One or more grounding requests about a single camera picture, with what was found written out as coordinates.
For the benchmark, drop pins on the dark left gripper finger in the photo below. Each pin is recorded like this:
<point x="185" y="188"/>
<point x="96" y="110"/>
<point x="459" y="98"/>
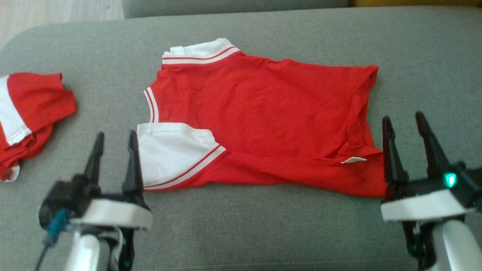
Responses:
<point x="95" y="162"/>
<point x="133" y="177"/>

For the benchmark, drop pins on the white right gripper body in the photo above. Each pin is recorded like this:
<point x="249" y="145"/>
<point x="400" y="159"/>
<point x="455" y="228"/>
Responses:
<point x="421" y="207"/>

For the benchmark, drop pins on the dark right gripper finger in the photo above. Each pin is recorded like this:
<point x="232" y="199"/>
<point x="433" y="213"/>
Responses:
<point x="393" y="162"/>
<point x="433" y="154"/>

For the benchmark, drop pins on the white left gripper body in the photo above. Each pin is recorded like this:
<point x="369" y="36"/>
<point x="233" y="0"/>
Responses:
<point x="113" y="212"/>

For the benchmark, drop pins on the red garment with white band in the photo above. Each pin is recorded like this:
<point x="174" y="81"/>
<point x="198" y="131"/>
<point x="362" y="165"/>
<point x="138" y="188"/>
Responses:
<point x="37" y="98"/>

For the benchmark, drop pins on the red shirt with white sleeves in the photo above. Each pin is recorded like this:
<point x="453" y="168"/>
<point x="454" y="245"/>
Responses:
<point x="263" y="109"/>

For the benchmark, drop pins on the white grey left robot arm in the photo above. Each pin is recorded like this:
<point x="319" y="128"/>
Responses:
<point x="84" y="252"/>

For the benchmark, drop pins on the grey sofa seat cushion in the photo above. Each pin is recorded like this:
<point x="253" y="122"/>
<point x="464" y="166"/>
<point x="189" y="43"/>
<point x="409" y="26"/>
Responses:
<point x="241" y="233"/>

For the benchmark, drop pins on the yellow sofa cushion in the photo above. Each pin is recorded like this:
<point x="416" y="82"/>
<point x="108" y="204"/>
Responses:
<point x="414" y="2"/>

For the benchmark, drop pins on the grey sofa back cushion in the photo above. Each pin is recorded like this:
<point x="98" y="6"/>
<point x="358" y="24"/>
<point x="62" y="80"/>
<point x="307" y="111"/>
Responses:
<point x="233" y="6"/>

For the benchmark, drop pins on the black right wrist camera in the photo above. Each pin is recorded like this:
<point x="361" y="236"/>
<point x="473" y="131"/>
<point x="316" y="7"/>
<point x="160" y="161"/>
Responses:
<point x="469" y="180"/>

